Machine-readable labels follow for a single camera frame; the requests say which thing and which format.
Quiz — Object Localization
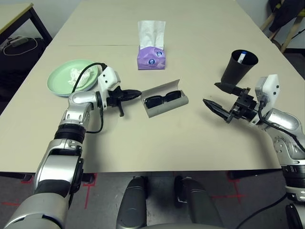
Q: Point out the black bag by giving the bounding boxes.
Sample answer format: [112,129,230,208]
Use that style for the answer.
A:
[0,35,52,101]

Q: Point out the grey robot leg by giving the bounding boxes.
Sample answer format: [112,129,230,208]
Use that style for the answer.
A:
[175,176,224,229]
[116,176,148,229]

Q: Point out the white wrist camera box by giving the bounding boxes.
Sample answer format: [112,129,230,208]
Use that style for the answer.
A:
[254,73,280,113]
[98,66,121,93]

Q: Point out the beige side table black legs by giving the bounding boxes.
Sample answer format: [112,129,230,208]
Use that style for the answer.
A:
[0,2,53,42]

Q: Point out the black plastic cup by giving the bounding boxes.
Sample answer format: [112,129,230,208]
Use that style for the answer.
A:
[220,49,259,84]

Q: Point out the black sunglasses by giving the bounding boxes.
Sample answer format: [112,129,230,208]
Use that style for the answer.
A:
[144,90,181,109]

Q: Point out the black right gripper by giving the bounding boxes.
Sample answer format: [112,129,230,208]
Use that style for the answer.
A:
[202,82,259,124]

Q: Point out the grey power adapter white cable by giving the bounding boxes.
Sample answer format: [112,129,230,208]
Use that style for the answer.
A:
[2,35,39,57]

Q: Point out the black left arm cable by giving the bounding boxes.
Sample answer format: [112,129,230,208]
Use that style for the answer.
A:
[71,62,107,134]

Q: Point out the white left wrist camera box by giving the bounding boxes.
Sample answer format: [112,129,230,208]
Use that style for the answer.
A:
[98,66,121,93]

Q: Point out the green round plate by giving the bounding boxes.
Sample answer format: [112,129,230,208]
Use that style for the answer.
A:
[47,59,104,97]

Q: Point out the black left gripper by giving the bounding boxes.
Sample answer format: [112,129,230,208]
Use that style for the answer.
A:
[106,86,142,118]

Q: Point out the purple tissue box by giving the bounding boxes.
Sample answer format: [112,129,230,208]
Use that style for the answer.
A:
[137,46,166,71]

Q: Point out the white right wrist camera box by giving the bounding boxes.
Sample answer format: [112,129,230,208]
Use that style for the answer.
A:
[254,73,280,113]

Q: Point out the wooden stool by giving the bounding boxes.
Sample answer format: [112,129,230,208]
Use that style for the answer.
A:
[259,13,305,53]

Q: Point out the white upright tissue sheet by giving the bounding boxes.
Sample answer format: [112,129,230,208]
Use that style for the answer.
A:
[137,20,166,51]

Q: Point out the black jacket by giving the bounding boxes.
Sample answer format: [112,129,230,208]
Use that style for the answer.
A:
[269,0,305,33]

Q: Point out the grey glasses case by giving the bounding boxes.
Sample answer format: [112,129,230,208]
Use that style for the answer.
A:
[141,79,190,118]

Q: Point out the grey robot left leg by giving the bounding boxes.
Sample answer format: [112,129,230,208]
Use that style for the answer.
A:
[116,176,148,229]

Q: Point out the grey robot right leg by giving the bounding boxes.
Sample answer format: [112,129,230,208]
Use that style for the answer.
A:
[175,176,224,229]

